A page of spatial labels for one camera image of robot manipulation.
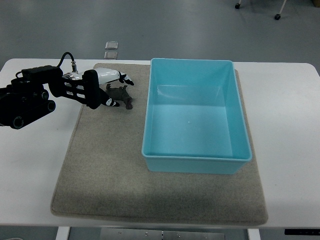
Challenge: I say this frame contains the upper silver floor socket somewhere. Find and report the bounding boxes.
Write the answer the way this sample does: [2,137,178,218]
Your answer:
[105,41,119,50]

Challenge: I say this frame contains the silver floor socket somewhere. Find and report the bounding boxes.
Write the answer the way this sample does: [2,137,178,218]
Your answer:
[104,51,118,60]
[105,41,119,50]

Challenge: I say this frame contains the black table control panel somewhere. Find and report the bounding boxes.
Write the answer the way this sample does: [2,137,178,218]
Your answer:
[284,228,320,236]

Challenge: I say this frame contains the metal table frame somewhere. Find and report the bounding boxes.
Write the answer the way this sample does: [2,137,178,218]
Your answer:
[55,226,261,240]

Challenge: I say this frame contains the brown toy hippo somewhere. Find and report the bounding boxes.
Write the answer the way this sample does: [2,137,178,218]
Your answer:
[105,83,133,110]

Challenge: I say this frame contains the lower silver floor socket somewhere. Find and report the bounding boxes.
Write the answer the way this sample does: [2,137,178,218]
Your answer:
[104,51,118,60]

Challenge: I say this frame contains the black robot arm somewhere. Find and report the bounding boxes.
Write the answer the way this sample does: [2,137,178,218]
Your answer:
[0,52,77,130]

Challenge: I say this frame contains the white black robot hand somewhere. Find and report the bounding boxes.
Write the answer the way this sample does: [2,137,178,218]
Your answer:
[63,67,134,109]

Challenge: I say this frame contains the grey felt mat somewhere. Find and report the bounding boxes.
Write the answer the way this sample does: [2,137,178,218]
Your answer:
[50,63,268,226]

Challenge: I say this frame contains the blue plastic box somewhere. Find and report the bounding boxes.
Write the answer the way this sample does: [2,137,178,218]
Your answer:
[141,58,253,174]

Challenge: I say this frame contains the right black caster wheel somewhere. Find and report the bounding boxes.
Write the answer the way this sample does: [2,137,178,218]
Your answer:
[274,14,281,21]

